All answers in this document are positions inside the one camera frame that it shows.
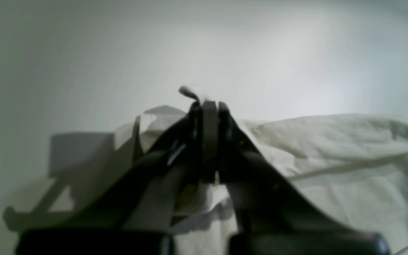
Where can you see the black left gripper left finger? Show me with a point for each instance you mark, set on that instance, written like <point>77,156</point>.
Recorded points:
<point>133,216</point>

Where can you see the white T-shirt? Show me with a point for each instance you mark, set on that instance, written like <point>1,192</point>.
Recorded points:
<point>354,168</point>

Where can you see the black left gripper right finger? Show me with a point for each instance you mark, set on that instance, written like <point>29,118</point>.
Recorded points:
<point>273,218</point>

